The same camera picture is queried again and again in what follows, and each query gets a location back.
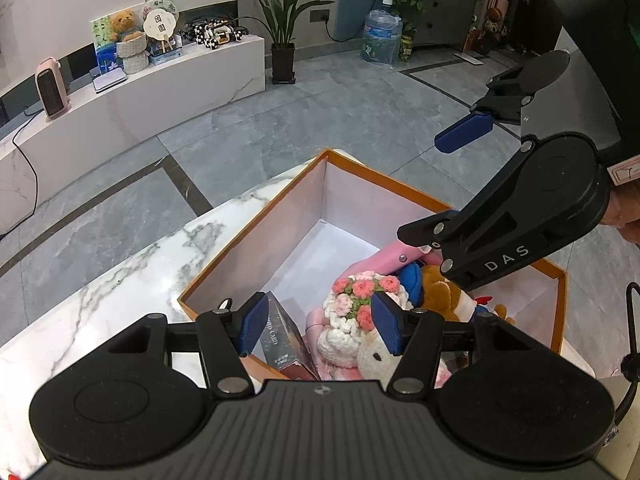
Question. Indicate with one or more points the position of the blue water bottle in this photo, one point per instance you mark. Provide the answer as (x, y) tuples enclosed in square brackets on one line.
[(381, 37)]

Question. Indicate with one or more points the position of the white remote control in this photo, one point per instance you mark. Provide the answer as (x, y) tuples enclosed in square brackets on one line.
[(467, 58)]

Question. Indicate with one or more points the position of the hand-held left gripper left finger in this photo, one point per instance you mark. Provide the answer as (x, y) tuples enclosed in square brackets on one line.
[(252, 322)]

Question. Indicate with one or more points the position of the pink space heater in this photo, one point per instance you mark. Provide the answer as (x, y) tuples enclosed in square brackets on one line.
[(52, 90)]

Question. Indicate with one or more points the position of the white marble tv bench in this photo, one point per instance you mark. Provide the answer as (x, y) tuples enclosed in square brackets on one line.
[(150, 105)]

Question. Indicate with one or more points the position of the potted green plant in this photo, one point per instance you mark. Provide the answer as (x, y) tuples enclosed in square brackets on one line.
[(282, 60)]

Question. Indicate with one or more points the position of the crochet bunny with flowers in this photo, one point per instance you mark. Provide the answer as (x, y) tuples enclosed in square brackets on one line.
[(350, 320)]

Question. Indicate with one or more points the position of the person's right hand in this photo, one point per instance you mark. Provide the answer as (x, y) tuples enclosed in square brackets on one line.
[(625, 215)]

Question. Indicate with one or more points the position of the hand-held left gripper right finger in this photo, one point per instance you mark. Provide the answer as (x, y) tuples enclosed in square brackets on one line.
[(387, 322)]

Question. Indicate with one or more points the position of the round paper fan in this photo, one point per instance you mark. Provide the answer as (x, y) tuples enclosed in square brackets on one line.
[(160, 22)]

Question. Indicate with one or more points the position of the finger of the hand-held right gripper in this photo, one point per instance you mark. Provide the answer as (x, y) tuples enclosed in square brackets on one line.
[(465, 131), (465, 232)]

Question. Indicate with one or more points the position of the pink fabric pouch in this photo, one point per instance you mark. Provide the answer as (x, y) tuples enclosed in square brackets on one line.
[(313, 320)]

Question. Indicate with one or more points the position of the dark grey cabinet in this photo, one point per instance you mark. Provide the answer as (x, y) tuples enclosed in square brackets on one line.
[(450, 5)]

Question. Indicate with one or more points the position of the brown teddy bear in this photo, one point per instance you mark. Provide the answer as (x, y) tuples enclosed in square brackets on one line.
[(125, 22)]

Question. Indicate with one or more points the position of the blue flat box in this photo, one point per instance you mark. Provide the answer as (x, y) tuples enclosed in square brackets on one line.
[(166, 55)]

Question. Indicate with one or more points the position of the dark card box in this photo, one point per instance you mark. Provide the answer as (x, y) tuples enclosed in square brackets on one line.
[(285, 340)]

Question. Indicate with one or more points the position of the orange cardboard box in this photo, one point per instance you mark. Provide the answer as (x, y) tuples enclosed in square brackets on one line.
[(350, 200)]

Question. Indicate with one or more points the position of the brown bear plush blue outfit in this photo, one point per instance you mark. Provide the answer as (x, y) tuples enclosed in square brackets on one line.
[(442, 292)]

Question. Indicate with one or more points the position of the painted picture panel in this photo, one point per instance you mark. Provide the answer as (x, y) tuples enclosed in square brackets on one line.
[(102, 50)]

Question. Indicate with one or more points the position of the black and white checked toy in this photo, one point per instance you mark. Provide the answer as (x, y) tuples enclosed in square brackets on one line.
[(212, 34)]

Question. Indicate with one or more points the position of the white laptop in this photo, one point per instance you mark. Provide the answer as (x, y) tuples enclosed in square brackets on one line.
[(109, 81)]

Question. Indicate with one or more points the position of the teddy bear in basket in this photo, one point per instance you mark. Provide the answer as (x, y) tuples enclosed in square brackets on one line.
[(134, 57)]

